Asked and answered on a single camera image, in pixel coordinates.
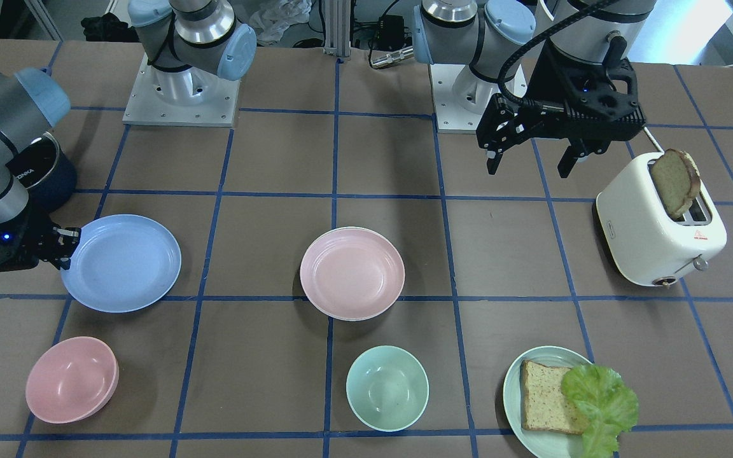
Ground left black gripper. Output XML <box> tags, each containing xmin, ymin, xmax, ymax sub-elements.
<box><xmin>476</xmin><ymin>39</ymin><xmax>646</xmax><ymax>179</ymax></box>

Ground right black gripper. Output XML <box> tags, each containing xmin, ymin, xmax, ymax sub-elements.
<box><xmin>0</xmin><ymin>204</ymin><xmax>81</xmax><ymax>273</ymax></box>

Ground blue plate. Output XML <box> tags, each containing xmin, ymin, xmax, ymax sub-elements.
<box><xmin>59</xmin><ymin>214</ymin><xmax>181</xmax><ymax>313</ymax></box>

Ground pink plate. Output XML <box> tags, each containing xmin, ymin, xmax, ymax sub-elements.
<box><xmin>299</xmin><ymin>226</ymin><xmax>405</xmax><ymax>315</ymax></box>

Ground dark blue saucepan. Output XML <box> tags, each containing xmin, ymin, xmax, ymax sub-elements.
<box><xmin>27</xmin><ymin>139</ymin><xmax>78</xmax><ymax>212</ymax></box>

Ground glass pot lid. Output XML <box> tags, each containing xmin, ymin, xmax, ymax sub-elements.
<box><xmin>6</xmin><ymin>132</ymin><xmax>61</xmax><ymax>190</ymax></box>

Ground pink bowl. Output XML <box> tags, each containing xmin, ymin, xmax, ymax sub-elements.
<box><xmin>24</xmin><ymin>337</ymin><xmax>120</xmax><ymax>424</ymax></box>

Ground bread slice in toaster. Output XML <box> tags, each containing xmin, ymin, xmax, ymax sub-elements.
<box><xmin>649</xmin><ymin>148</ymin><xmax>701</xmax><ymax>220</ymax></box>

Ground white toaster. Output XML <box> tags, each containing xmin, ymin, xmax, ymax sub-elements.
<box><xmin>594</xmin><ymin>151</ymin><xmax>727</xmax><ymax>287</ymax></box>

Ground white plate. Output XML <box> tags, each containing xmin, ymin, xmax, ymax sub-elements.
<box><xmin>318</xmin><ymin>308</ymin><xmax>391</xmax><ymax>323</ymax></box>

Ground bread slice on plate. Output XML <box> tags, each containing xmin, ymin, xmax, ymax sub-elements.
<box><xmin>520</xmin><ymin>359</ymin><xmax>589</xmax><ymax>436</ymax></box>

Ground green lettuce leaf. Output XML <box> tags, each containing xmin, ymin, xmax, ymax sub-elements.
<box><xmin>561</xmin><ymin>363</ymin><xmax>639</xmax><ymax>457</ymax></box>

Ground green bowl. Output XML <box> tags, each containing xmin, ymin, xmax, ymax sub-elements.
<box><xmin>346</xmin><ymin>345</ymin><xmax>429</xmax><ymax>432</ymax></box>

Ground green plate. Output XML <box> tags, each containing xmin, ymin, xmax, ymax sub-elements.
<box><xmin>501</xmin><ymin>345</ymin><xmax>590</xmax><ymax>457</ymax></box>

